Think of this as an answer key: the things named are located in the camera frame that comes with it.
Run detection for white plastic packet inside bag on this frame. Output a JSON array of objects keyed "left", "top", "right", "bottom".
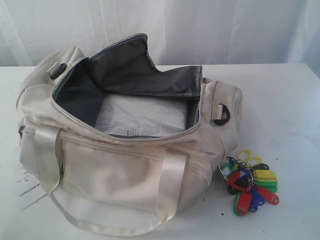
[{"left": 94, "top": 94, "right": 187, "bottom": 137}]

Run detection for white paper product tag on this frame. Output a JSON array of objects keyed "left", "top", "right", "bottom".
[{"left": 15, "top": 168, "right": 46, "bottom": 211}]

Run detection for colourful plastic key tags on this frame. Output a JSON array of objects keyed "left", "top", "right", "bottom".
[{"left": 218, "top": 149, "right": 280, "bottom": 217}]

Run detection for cream fabric duffel bag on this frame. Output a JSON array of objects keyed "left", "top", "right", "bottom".
[{"left": 16, "top": 33, "right": 243, "bottom": 236}]

